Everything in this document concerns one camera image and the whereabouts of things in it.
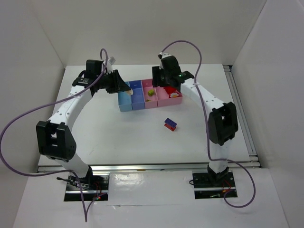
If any white lego brick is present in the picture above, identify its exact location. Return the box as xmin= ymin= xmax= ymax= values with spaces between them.
xmin=126 ymin=89 xmax=133 ymax=95

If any red lego brick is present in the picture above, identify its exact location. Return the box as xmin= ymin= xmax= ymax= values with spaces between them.
xmin=164 ymin=86 xmax=176 ymax=95

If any yellow green lego block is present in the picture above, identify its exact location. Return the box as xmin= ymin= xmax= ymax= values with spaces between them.
xmin=147 ymin=89 xmax=155 ymax=96

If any red white lego piece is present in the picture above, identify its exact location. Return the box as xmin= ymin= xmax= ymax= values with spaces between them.
xmin=169 ymin=92 xmax=180 ymax=98

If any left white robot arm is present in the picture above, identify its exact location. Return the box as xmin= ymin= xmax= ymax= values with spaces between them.
xmin=36 ymin=57 xmax=131 ymax=188

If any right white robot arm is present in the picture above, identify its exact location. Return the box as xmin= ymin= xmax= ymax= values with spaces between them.
xmin=152 ymin=53 xmax=238 ymax=186

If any light blue bin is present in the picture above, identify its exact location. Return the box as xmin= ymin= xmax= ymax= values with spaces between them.
xmin=118 ymin=92 xmax=132 ymax=112

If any dark blue bin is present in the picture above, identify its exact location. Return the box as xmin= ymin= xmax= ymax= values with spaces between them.
xmin=129 ymin=80 xmax=145 ymax=110

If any small pink bin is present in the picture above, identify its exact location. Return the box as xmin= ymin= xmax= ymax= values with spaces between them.
xmin=142 ymin=79 xmax=158 ymax=109

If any large pink bin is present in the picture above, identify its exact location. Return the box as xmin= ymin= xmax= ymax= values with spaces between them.
xmin=155 ymin=86 xmax=183 ymax=107

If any blue lego brick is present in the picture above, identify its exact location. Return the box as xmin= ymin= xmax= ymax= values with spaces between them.
xmin=164 ymin=118 xmax=177 ymax=128

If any red lego under blue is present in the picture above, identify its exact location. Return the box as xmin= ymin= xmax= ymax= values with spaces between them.
xmin=164 ymin=123 xmax=176 ymax=132

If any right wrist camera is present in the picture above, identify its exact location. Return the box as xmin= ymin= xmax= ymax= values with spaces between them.
xmin=158 ymin=52 xmax=171 ymax=60

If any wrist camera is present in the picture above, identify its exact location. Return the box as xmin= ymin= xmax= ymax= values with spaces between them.
xmin=158 ymin=52 xmax=171 ymax=60
xmin=104 ymin=57 xmax=116 ymax=73

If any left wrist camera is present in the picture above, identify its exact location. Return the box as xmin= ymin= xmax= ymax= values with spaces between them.
xmin=104 ymin=57 xmax=116 ymax=73

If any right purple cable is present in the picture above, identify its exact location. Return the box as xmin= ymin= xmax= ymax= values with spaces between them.
xmin=161 ymin=40 xmax=256 ymax=209

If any purple cable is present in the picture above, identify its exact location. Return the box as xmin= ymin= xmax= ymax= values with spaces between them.
xmin=0 ymin=48 xmax=109 ymax=223
xmin=161 ymin=40 xmax=256 ymax=209

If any aluminium front rail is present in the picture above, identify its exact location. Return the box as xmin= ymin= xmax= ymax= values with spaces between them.
xmin=38 ymin=161 xmax=214 ymax=173

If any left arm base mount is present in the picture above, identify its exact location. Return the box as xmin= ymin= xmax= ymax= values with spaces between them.
xmin=57 ymin=174 xmax=110 ymax=202

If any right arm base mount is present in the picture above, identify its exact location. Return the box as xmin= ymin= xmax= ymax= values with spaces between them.
xmin=189 ymin=172 xmax=238 ymax=200

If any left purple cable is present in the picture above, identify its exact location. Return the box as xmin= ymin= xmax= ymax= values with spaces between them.
xmin=0 ymin=48 xmax=109 ymax=223

